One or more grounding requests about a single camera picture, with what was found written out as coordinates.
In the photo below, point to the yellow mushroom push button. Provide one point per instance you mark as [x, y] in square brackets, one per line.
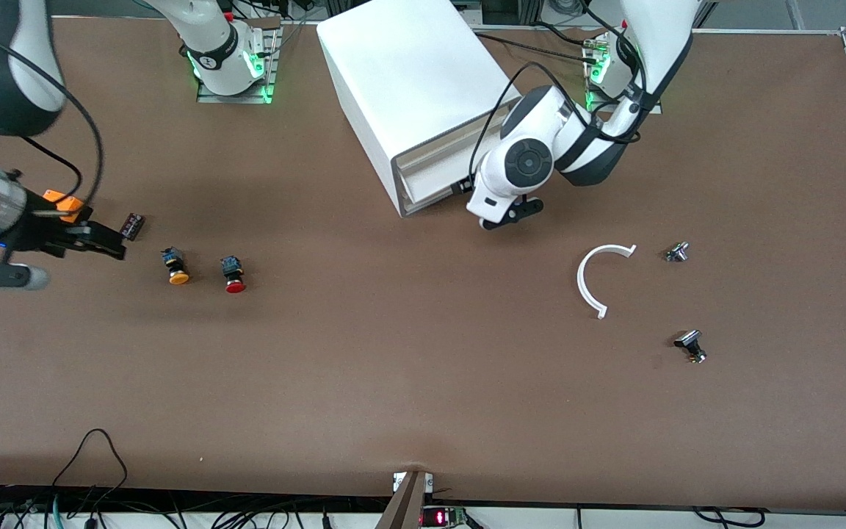
[175, 268]

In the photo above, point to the orange button enclosure box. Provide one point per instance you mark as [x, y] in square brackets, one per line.
[63, 206]

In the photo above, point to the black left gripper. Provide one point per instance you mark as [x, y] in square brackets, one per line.
[466, 189]

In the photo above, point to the white plastic drawer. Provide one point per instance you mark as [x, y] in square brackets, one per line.
[438, 143]
[430, 201]
[430, 187]
[430, 170]

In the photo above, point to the white drawer cabinet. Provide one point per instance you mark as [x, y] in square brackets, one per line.
[408, 73]

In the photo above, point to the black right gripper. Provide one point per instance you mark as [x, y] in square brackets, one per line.
[35, 231]

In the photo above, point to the red LED display module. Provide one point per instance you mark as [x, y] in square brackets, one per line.
[441, 518]

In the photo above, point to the white mount bracket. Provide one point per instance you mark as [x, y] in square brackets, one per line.
[396, 481]

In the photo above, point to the small silver metal switch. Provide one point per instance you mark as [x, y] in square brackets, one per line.
[677, 253]

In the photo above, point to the black cylindrical capacitor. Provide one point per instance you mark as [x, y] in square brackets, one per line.
[134, 225]

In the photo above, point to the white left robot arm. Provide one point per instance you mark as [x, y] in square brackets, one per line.
[540, 117]

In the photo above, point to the red mushroom push button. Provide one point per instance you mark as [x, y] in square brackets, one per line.
[234, 286]

